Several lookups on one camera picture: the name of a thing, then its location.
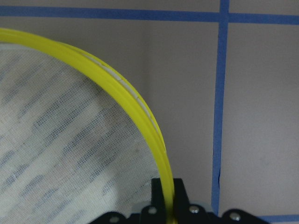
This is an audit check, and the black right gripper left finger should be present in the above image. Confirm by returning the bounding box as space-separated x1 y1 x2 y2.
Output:
140 178 166 224

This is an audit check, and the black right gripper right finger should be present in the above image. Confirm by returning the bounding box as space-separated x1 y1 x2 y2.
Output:
173 178 208 224

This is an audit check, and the yellow steamer basket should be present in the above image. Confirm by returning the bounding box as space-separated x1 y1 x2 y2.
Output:
0 28 174 224

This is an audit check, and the brown gridded table mat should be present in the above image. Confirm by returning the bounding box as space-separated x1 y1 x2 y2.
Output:
0 0 299 224

